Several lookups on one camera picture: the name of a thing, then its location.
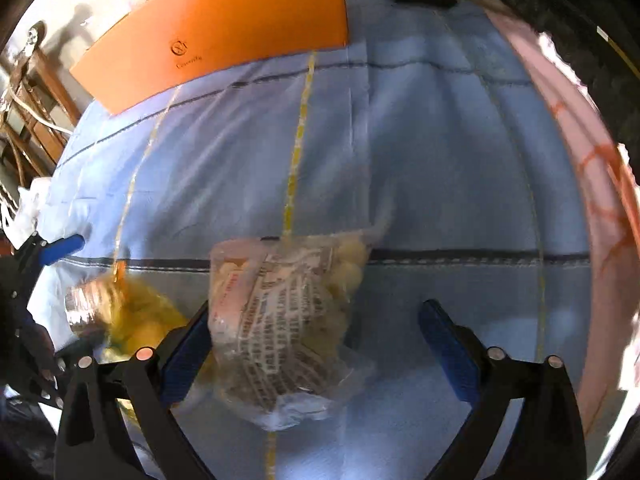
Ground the yellow cake packet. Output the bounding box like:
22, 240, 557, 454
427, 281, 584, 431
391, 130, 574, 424
65, 261, 188, 362

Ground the clear bag of puffs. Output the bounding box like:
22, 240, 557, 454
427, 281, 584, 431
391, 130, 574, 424
207, 231, 373, 431

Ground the brown wooden rack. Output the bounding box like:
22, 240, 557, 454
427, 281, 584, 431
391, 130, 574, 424
1, 22, 81, 188

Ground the pink cloth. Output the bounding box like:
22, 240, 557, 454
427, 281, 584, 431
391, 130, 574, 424
488, 11, 639, 429

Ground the light blue tablecloth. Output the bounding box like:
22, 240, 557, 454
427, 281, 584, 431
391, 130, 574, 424
29, 0, 591, 479

